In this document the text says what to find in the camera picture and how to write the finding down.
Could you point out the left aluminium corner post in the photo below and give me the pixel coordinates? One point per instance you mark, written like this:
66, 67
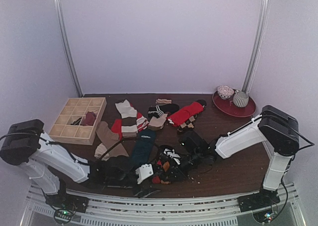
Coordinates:
66, 47

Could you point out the aluminium corner post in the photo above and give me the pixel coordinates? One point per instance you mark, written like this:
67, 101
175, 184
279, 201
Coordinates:
256, 52
66, 47

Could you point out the light beige sock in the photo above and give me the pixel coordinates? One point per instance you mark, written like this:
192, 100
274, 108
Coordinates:
100, 150

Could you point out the maroon sock in box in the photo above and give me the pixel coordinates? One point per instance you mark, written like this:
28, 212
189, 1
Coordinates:
89, 119

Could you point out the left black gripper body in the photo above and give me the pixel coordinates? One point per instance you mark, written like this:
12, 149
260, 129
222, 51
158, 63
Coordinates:
114, 183

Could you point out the striped grey cup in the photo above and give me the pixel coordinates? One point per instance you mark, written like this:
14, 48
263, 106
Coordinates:
240, 99

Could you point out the argyle brown sock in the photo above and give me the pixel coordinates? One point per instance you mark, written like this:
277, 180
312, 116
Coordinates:
188, 125

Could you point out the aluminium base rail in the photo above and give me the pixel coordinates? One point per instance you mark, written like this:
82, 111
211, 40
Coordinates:
104, 210

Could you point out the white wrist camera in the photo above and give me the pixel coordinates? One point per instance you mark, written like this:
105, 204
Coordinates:
173, 155
144, 172

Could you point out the black white striped sock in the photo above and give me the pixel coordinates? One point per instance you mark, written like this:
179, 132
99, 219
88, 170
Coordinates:
158, 110

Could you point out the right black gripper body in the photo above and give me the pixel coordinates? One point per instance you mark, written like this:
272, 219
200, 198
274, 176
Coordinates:
179, 165

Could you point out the dark teal sock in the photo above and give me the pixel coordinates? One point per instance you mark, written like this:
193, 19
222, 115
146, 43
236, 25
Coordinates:
142, 148

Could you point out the red white brown striped sock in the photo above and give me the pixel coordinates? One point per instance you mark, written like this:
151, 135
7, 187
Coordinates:
142, 123

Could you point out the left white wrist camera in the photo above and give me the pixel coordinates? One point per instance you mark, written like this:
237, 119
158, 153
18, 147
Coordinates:
144, 172

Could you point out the red round tray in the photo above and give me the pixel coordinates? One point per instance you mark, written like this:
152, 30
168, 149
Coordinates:
227, 106

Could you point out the tan brown sock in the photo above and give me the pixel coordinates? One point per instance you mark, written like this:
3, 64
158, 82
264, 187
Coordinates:
108, 138

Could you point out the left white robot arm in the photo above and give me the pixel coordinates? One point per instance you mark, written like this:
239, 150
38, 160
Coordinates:
29, 147

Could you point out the argyle black red orange sock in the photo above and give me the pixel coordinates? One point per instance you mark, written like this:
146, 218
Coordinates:
166, 171

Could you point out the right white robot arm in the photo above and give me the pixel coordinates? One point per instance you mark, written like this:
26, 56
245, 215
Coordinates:
271, 125

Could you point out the wooden compartment box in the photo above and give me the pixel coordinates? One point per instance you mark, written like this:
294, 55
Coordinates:
67, 128

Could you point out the right aluminium corner post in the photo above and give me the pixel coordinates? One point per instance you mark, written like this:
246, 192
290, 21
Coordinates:
256, 52

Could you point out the beige brown striped sock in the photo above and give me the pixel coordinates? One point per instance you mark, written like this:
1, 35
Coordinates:
129, 118

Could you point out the white patterned bowl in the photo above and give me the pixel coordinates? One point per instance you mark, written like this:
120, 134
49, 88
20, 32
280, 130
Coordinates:
225, 92

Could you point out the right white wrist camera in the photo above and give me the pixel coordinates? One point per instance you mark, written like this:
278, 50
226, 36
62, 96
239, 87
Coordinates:
173, 155

